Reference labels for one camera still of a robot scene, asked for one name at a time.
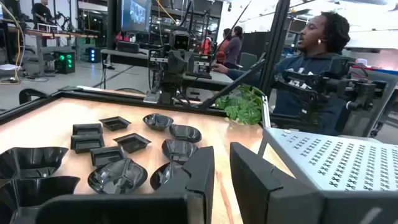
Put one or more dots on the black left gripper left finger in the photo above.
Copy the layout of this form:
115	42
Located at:
140	208

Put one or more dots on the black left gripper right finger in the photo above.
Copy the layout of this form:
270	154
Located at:
311	208

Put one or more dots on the black rounded glossy plastic plate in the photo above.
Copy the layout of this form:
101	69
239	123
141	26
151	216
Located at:
185	133
158	122
178	151
118	177
163	175

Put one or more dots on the small black square plastic plate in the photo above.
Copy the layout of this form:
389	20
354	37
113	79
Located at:
115	123
107	156
132	142
87	128
87	143

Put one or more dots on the black flared square plastic plate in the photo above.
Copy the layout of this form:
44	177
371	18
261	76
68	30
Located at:
37	196
31	161

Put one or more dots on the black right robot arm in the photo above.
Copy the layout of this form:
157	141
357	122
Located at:
169	90

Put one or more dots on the person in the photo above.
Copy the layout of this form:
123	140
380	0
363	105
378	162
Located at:
234	46
224	43
42	12
311	65

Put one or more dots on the dark grey work table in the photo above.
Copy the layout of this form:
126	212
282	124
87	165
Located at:
124	56

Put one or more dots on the grey perforated metal shelf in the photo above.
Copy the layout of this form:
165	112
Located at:
342	161

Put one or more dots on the large dark display screen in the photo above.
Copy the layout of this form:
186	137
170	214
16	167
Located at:
135	15

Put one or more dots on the grey green chair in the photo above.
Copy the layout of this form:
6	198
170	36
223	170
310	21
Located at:
248	60

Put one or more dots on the artificial green leafy plant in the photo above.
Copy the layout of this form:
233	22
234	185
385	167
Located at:
242	105

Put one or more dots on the black device blue lights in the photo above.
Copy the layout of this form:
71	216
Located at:
92	54

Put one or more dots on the black computer tower green lights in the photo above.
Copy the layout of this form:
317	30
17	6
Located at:
64	61

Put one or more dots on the wooden workbench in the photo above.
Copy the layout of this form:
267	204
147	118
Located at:
53	33

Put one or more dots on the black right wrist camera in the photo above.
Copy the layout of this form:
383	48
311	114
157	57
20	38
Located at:
180	40

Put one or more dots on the black aluminium table frame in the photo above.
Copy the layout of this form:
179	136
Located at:
124	101

